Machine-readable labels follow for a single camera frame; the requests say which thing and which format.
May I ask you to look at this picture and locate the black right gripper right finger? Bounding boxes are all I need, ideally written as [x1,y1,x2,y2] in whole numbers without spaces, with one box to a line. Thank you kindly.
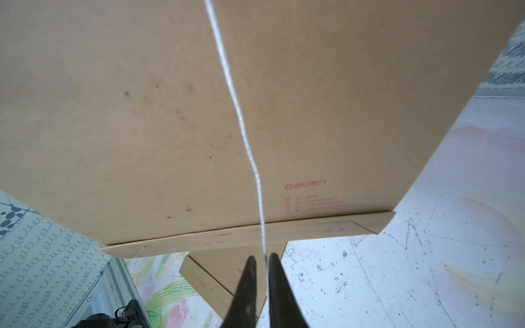
[268,253,308,328]

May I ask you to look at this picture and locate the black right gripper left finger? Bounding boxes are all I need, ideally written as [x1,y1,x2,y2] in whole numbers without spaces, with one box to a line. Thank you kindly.
[221,256,257,328]

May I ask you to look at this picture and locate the brown kraft file bag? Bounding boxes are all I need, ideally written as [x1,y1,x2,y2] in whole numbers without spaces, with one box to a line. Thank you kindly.
[1,1,524,258]
[180,245,267,319]

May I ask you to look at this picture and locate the white file bag string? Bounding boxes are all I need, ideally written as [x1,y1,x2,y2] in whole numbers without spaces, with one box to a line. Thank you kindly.
[204,0,269,304]

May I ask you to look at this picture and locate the aluminium mounting rail frame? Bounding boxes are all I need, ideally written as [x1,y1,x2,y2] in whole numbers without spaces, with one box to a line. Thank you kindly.
[63,258,153,327]

